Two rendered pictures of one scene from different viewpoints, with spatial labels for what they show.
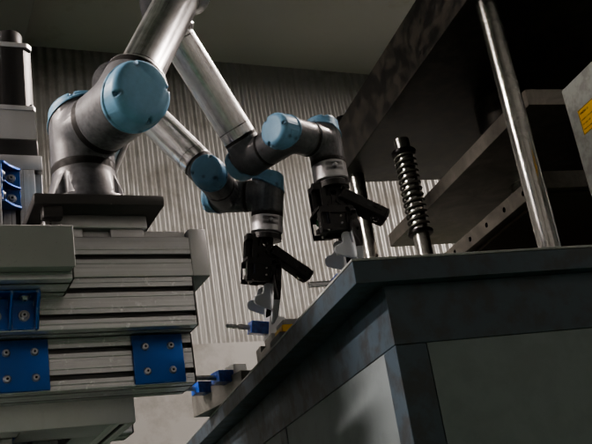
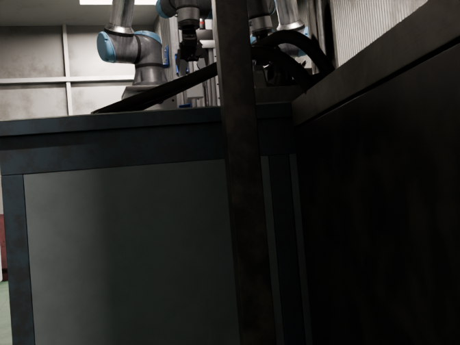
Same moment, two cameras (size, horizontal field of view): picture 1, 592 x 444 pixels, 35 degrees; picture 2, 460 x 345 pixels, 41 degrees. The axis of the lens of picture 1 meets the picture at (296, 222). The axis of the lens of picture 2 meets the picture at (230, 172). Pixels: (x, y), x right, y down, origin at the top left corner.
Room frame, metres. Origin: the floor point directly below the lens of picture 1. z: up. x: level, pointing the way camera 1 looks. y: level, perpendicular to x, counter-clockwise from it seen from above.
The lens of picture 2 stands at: (2.33, -2.00, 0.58)
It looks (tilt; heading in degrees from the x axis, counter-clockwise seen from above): 2 degrees up; 101
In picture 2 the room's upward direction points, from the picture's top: 5 degrees counter-clockwise
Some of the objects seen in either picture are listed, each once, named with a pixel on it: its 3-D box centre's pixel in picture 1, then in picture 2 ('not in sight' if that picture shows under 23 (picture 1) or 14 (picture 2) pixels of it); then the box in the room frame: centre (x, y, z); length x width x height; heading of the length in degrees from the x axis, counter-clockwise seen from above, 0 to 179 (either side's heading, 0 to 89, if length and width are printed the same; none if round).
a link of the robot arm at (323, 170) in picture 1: (330, 175); (187, 18); (1.86, -0.09, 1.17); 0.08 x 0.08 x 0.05
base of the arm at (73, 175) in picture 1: (85, 193); (149, 78); (1.56, 0.37, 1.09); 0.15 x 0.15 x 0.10
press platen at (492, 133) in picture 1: (541, 177); not in sight; (2.98, -0.84, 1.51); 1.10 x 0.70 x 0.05; 18
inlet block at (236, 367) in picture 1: (218, 377); not in sight; (2.22, 0.24, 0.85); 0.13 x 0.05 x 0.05; 126
